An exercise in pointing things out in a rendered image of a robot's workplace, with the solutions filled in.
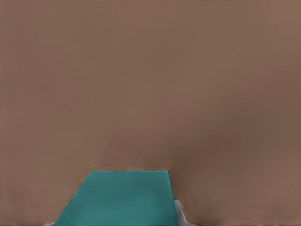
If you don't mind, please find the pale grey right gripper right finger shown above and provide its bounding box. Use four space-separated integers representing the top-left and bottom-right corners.
174 199 194 226

